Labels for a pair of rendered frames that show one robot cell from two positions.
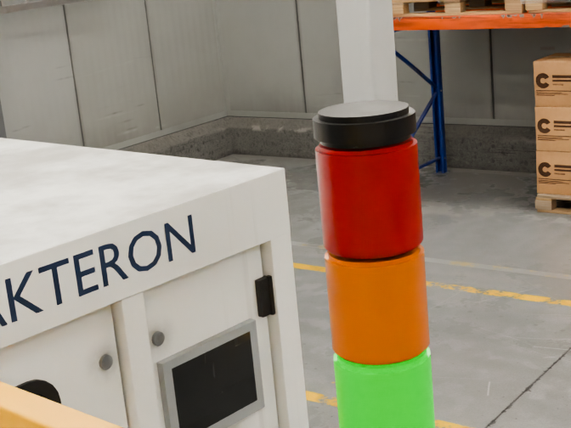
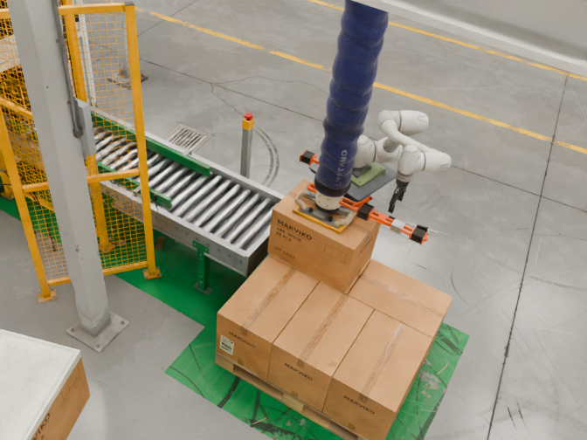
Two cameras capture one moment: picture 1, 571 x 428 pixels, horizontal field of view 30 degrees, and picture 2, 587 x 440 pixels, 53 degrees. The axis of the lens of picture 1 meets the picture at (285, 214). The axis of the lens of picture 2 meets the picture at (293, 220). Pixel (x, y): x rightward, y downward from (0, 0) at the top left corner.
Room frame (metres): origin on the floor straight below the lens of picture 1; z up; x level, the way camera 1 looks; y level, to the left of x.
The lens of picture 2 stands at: (-2.91, -0.41, 3.42)
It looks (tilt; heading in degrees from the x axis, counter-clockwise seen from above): 42 degrees down; 341
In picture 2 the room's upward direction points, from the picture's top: 8 degrees clockwise
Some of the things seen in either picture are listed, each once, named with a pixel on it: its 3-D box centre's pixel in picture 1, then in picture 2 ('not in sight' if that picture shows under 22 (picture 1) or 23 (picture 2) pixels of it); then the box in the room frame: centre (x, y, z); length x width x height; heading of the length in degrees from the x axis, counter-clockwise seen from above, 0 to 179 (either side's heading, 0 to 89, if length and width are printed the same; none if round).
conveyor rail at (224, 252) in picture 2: not in sight; (114, 196); (0.52, -0.17, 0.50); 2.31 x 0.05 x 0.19; 47
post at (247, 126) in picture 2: not in sight; (245, 172); (0.71, -1.17, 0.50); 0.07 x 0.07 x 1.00; 47
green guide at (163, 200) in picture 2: not in sight; (82, 163); (0.80, 0.05, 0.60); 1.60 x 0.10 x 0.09; 47
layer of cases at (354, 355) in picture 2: not in sight; (334, 323); (-0.73, -1.53, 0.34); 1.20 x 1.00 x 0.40; 47
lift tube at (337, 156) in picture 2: not in sight; (346, 113); (-0.29, -1.51, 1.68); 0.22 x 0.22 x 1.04
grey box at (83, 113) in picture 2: not in sight; (76, 123); (-0.20, -0.08, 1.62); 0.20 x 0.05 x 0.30; 47
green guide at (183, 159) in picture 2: not in sight; (132, 131); (1.19, -0.32, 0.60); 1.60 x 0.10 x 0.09; 47
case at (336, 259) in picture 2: not in sight; (323, 234); (-0.29, -1.52, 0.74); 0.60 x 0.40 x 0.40; 45
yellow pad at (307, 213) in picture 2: not in sight; (320, 216); (-0.35, -1.44, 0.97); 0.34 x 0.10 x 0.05; 47
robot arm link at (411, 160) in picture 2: not in sight; (411, 159); (-0.57, -1.83, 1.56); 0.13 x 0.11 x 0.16; 81
